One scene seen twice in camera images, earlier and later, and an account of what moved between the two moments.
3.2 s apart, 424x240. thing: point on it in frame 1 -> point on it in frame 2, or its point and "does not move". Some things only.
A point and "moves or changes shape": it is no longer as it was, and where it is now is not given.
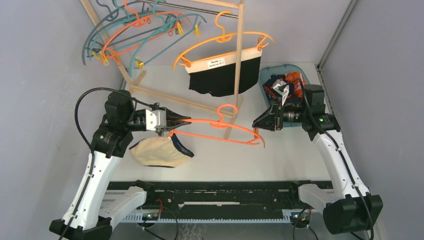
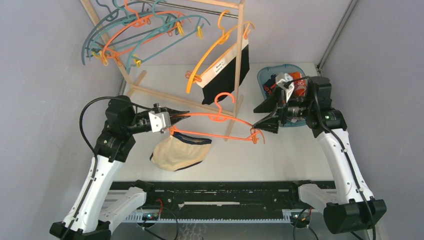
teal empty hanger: x=126 y=16 does not move
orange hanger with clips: x=258 y=141 moves or changes shape
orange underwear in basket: x=298 y=80 does not move
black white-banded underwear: x=217 y=76 moves or changes shape
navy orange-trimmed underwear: x=268 y=86 does not move
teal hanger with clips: x=140 y=63 moves or changes shape
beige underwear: x=163 y=151 -> x=178 y=152
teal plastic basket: x=266 y=71 does not move
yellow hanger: x=182 y=59 moves or changes shape
